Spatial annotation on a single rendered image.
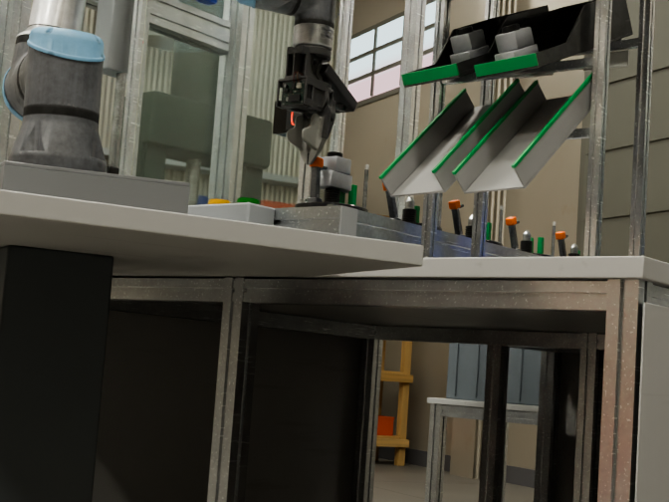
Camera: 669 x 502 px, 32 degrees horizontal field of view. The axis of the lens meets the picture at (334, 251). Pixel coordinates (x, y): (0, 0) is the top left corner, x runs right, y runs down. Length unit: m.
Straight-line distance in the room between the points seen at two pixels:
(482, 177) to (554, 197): 6.40
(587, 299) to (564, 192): 6.64
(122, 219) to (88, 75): 0.48
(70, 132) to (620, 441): 0.92
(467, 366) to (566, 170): 4.23
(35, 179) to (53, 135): 0.08
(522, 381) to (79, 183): 2.55
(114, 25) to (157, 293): 1.20
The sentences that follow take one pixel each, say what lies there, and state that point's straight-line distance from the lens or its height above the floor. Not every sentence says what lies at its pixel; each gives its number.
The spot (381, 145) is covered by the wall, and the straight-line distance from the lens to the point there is 10.58.
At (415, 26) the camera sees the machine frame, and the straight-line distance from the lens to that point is 3.59.
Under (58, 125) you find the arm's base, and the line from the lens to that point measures 1.84.
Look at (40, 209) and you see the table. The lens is 1.41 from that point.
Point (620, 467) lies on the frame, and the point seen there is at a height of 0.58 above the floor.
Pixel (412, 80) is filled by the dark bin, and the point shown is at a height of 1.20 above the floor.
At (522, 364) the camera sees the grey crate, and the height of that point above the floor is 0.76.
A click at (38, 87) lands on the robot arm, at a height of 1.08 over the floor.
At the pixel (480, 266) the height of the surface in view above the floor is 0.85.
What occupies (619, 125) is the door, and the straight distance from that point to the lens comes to 7.87.
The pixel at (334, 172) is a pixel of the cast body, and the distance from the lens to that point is 2.21.
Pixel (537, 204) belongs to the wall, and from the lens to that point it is 8.52.
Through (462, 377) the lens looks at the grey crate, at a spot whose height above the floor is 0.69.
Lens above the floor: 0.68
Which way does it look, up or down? 6 degrees up
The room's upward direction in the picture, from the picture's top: 4 degrees clockwise
